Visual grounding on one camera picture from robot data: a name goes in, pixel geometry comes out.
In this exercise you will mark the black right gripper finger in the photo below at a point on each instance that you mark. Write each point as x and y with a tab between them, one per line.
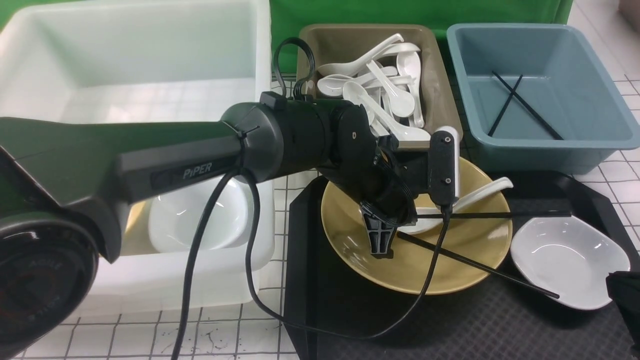
623	289

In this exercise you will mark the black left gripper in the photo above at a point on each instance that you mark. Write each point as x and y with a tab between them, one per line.
385	181

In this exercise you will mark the black chopstick gold band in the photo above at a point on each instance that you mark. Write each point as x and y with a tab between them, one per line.
482	267

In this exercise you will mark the white soup spoon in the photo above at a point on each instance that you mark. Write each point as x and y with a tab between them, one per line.
425	224

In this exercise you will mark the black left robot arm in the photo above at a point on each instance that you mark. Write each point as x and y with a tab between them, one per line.
67	189

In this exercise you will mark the yellow bowl in tub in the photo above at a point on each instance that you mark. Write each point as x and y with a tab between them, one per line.
136	240

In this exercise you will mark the white square dish on tray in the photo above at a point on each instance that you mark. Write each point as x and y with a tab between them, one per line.
570	258

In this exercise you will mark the black serving tray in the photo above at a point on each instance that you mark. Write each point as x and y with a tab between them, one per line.
493	320

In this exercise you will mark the white checked tablecloth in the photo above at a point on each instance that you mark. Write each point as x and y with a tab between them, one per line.
230	332

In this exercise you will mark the white spoon front of pile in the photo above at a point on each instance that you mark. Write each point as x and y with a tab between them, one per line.
407	136

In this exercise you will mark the white spoon of pile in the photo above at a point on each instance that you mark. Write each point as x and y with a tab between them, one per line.
332	85
407	136
351	68
409	64

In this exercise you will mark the white spoon left of pile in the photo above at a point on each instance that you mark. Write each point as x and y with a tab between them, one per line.
332	85

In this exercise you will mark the white spoon top of pile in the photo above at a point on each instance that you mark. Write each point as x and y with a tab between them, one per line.
351	68

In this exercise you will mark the white spoon right of pile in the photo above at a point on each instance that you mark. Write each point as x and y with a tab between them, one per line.
409	64

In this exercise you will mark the olive brown spoon bin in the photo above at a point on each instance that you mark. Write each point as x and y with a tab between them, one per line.
343	43

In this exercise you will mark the blue chopstick bin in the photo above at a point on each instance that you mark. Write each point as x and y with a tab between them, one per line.
563	80

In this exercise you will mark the white square dish in tub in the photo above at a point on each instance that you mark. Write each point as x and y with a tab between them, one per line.
174	217

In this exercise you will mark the large white plastic tub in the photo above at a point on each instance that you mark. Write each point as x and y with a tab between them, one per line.
131	61

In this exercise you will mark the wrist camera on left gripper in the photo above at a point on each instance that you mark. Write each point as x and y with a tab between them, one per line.
443	173

